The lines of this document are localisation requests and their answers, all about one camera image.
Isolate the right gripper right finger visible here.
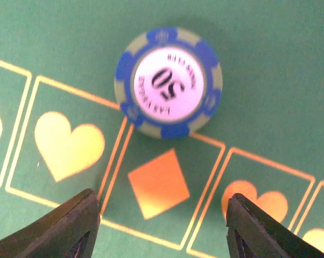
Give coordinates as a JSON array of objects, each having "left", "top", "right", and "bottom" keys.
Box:
[{"left": 226, "top": 193, "right": 324, "bottom": 258}]

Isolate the round green poker mat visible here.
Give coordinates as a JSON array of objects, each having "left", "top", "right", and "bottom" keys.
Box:
[{"left": 0, "top": 1, "right": 324, "bottom": 257}]

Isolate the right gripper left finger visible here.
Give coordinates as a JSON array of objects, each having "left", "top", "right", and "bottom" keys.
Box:
[{"left": 0, "top": 189, "right": 100, "bottom": 257}]

